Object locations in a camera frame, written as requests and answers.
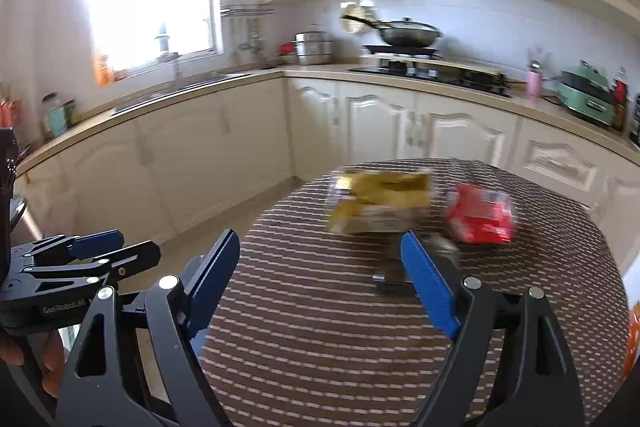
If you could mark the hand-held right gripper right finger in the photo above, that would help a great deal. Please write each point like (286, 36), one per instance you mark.
(427, 282)

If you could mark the round pale plate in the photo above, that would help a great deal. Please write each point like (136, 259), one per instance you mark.
(364, 8)

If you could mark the orange packet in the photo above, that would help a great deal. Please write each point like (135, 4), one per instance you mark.
(104, 72)

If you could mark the dark glass bottle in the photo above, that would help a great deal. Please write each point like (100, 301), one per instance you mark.
(636, 114)

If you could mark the green electric cooker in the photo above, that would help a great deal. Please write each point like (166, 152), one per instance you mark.
(585, 99)

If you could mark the red bowl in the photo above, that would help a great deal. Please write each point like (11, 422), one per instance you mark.
(287, 49)

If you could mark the stacked steel pot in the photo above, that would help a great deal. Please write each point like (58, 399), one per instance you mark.
(314, 49)

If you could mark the pink utensil holder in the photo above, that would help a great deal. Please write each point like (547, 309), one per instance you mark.
(533, 84)

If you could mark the brown dotted round table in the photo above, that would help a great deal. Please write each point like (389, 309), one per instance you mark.
(310, 307)

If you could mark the red snack packet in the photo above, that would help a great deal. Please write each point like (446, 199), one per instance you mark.
(480, 217)

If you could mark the small dark jar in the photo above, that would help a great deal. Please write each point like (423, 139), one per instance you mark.
(71, 113)

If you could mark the black gas stove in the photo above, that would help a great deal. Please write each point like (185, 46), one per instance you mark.
(450, 74)

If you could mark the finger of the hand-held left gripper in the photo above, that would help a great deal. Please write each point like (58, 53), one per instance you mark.
(135, 257)
(97, 241)

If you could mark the wall utensil rack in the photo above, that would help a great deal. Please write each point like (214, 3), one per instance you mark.
(247, 11)

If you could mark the person's left hand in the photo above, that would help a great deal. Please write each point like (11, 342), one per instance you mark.
(52, 367)

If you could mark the clear jar with teal label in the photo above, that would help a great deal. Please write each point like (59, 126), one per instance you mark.
(54, 117)

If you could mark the red cap dark bottle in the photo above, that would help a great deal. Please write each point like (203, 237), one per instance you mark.
(620, 99)

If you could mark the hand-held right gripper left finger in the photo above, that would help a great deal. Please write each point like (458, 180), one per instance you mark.
(212, 282)

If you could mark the orange plastic item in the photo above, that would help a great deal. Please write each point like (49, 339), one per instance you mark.
(634, 337)

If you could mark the crumpled grey wrapper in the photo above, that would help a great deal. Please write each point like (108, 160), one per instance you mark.
(442, 247)

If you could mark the black wok with lid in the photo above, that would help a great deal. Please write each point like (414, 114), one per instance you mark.
(407, 36)

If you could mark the yellow snack packet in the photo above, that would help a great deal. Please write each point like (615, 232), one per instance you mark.
(385, 192)

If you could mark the cream base cabinets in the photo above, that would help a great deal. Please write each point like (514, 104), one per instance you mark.
(210, 147)

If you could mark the chrome faucet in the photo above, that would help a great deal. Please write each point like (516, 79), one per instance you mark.
(176, 67)

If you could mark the steel sink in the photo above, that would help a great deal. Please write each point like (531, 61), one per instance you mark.
(220, 78)

